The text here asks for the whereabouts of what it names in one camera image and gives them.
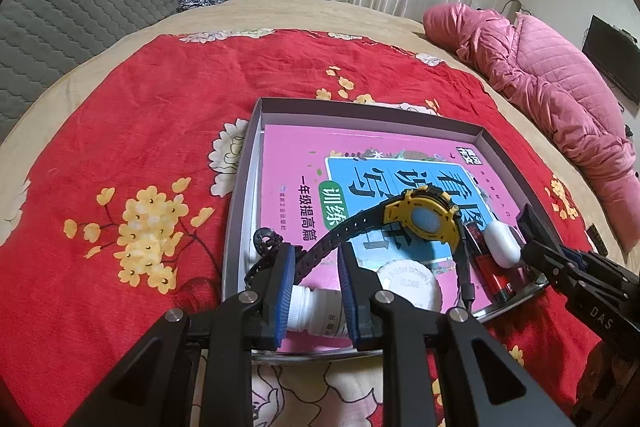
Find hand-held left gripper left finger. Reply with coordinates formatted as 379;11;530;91
65;243;297;427

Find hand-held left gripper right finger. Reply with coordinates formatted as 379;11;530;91
336;243;577;427

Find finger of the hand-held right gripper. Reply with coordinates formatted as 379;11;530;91
516;203;593;268
520;241;581;303

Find white earbuds case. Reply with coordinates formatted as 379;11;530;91
483;219;525;268

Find white pill bottle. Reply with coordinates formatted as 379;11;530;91
284;284;352;341

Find red lighter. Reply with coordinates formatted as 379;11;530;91
472;252;517;301

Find black hair claw clip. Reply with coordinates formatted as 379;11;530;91
243;228;307;289

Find white round lid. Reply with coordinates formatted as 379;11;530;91
375;260;444;316

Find yellow and black wristwatch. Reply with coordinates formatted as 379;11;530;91
294;186;477;309

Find grey shallow cardboard box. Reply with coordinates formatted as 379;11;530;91
221;95;552;361

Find small black label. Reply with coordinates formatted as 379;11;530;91
587;223;610;258

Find pink and blue book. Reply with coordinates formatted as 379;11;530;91
247;123;532;314

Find pink quilted jacket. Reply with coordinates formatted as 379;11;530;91
422;2;640;254

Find black television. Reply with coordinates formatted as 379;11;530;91
582;14;640;106

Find red floral blanket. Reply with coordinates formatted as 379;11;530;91
0;28;609;427

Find beige bed sheet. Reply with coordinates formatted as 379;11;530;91
0;0;640;260

